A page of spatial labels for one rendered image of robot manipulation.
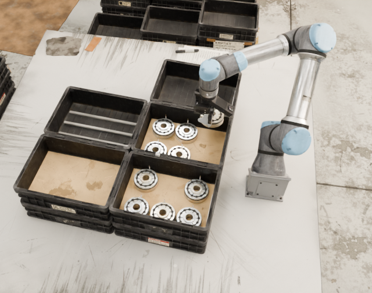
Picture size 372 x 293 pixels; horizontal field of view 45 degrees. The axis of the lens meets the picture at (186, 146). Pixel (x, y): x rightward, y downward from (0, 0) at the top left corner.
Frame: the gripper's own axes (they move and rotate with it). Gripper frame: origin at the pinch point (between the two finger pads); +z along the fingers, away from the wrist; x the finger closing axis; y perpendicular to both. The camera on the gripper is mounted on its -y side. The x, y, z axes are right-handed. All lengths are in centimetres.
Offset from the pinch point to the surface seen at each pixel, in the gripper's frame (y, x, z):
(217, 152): -4.3, 5.0, 16.5
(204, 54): 16, -71, 38
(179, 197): 7.3, 32.2, 13.2
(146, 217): 16, 48, 1
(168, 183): 13.1, 26.7, 13.8
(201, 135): 4.3, -2.7, 17.3
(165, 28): 54, -126, 77
